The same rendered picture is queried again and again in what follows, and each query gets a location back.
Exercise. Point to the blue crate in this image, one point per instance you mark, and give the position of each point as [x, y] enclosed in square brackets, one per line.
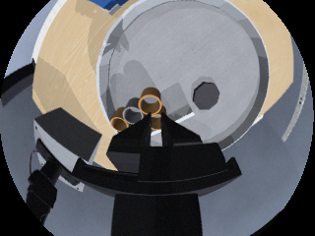
[109, 4]

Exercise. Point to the bronze bushing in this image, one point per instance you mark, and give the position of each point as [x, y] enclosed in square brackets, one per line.
[150, 107]
[156, 121]
[119, 124]

